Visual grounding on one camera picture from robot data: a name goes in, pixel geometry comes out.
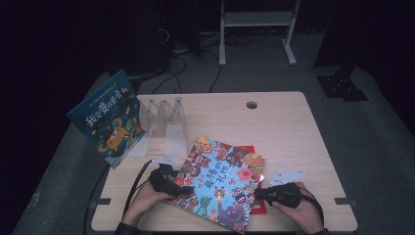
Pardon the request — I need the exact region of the black stand base plate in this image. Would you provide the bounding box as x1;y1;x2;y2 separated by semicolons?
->
315;63;370;102

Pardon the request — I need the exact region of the white metal stand frame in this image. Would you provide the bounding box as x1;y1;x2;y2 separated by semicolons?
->
218;0;301;68

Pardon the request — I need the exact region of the black cable beside table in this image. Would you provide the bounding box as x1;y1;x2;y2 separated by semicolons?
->
82;164;112;235

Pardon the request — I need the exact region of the black floor cable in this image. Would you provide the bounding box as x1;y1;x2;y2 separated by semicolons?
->
152;53;189;95
201;48;223;94

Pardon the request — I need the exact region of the red picture book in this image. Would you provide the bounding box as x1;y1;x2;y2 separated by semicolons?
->
234;145;267;215

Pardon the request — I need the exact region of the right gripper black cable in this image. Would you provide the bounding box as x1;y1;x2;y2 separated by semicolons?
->
298;186;326;227

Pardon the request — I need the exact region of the person's left hand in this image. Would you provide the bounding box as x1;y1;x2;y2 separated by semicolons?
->
121;180;176;227

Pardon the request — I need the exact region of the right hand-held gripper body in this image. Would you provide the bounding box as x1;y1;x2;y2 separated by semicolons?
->
264;168;306;210

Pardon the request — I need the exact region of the dark blue monster picture book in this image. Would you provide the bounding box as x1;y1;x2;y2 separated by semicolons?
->
67;69;147;170

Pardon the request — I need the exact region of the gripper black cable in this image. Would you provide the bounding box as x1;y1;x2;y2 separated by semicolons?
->
122;159;155;217
298;186;326;227

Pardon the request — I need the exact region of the person's right hand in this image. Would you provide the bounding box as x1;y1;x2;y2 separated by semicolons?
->
271;181;325;235

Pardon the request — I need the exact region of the clear folding book rack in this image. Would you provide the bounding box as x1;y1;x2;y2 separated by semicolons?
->
126;96;189;158

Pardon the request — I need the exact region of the light blue animals picture book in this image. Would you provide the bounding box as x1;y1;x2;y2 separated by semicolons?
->
169;136;266;235

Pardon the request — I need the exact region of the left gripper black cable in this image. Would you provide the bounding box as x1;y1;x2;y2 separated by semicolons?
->
122;159;155;217

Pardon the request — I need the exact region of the grey tape strip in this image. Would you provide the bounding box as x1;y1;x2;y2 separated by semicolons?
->
89;197;113;210
334;197;358;208

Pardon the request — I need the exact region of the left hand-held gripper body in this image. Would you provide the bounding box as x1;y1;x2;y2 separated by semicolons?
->
148;156;184;194

